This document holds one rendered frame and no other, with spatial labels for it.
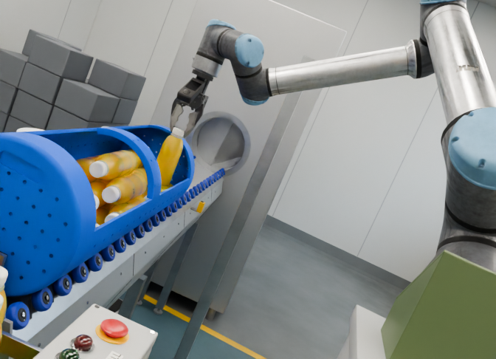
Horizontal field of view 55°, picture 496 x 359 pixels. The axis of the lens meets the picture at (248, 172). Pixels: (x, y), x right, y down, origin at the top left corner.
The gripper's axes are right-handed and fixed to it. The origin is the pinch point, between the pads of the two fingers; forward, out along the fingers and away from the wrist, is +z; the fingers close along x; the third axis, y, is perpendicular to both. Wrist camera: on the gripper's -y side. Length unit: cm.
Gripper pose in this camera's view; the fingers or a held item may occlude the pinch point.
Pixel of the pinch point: (178, 131)
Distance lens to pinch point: 155.9
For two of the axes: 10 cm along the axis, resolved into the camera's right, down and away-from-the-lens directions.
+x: -9.1, -4.0, 0.5
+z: -3.9, 9.1, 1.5
